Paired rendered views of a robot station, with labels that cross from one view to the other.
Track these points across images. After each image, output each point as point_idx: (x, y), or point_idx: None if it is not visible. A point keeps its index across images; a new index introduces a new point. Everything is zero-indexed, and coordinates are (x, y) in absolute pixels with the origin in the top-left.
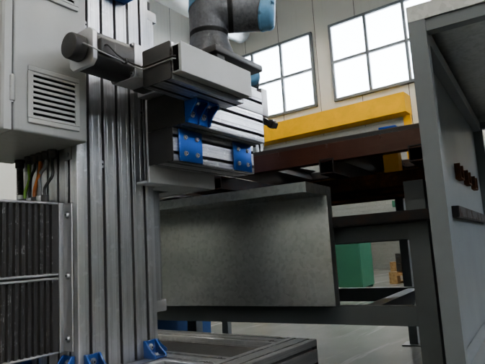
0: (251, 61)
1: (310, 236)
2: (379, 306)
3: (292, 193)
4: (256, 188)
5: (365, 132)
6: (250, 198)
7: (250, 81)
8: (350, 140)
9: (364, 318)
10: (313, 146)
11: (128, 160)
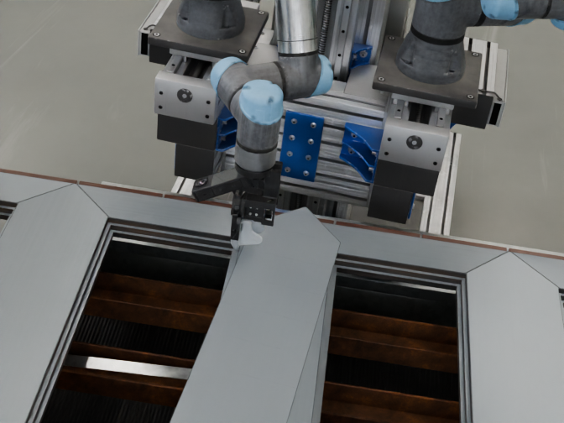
0: (155, 25)
1: None
2: None
3: (141, 246)
4: (172, 192)
5: (13, 174)
6: (217, 258)
7: (138, 39)
8: (39, 175)
9: None
10: (101, 185)
11: None
